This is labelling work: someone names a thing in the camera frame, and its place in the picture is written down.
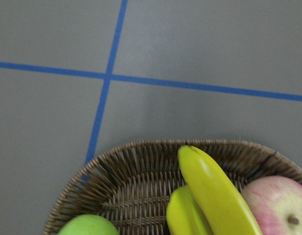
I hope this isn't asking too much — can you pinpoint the woven wicker basket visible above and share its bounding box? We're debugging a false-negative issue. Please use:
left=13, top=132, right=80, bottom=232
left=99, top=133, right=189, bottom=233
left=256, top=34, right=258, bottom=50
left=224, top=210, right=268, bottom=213
left=43, top=140, right=302, bottom=235

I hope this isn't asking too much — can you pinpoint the yellow star fruit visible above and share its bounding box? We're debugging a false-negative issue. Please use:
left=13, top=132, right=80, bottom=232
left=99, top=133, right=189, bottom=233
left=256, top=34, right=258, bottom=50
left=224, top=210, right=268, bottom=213
left=166, top=186, right=213, bottom=235

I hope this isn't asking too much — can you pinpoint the green pear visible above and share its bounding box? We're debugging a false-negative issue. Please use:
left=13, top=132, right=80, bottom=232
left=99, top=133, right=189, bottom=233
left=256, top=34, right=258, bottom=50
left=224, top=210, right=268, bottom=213
left=58, top=214, right=119, bottom=235

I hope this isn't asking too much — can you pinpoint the pink apple front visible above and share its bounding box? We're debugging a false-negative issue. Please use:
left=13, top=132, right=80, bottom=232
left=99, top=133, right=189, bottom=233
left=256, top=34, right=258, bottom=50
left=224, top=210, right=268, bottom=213
left=241, top=176, right=302, bottom=235

